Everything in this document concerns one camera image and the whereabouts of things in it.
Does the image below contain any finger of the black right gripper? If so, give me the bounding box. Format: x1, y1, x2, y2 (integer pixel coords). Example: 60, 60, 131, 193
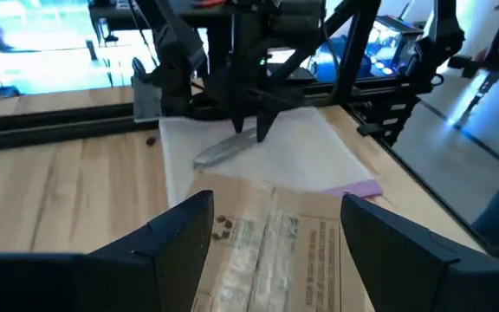
230, 95, 251, 134
254, 100, 295, 143

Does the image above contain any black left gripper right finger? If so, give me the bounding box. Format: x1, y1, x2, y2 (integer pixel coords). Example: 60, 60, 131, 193
340, 193, 499, 312

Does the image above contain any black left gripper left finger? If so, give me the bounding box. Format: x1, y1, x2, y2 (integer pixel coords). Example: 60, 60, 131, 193
0, 190, 215, 312

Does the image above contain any grey utility knife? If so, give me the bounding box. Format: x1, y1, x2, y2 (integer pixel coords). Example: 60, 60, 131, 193
192, 127, 260, 170

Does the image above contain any white mesh pouch purple trim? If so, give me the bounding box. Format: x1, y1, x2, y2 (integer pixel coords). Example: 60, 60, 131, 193
158, 106, 384, 208

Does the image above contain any brown Sephora cardboard box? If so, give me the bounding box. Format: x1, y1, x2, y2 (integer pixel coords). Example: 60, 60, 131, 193
188, 172, 377, 312

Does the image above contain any grey metal mounting plate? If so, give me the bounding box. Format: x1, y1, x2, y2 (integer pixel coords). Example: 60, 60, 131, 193
131, 74, 164, 125

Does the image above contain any blue-lit computer case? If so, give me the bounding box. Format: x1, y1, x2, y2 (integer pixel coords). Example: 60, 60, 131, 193
309, 16, 424, 84

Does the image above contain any black equipment stand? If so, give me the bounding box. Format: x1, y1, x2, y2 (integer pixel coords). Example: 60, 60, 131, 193
405, 0, 467, 94

